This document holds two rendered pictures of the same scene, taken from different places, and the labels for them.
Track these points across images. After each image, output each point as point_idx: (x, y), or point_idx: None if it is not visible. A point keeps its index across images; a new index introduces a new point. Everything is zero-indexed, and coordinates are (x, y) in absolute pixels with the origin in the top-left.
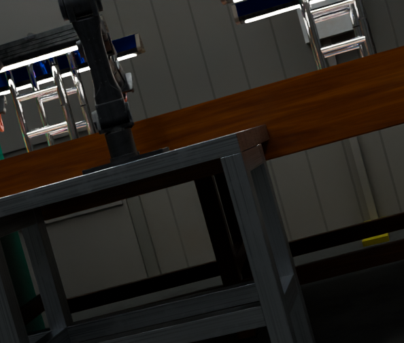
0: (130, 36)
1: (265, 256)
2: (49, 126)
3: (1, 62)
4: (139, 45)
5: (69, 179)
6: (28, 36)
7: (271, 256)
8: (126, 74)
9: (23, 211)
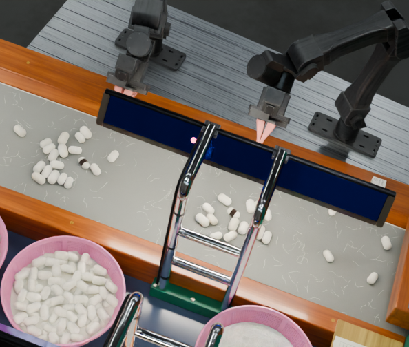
0: None
1: None
2: (197, 264)
3: (248, 62)
4: None
5: (199, 19)
6: (213, 122)
7: None
8: (112, 72)
9: None
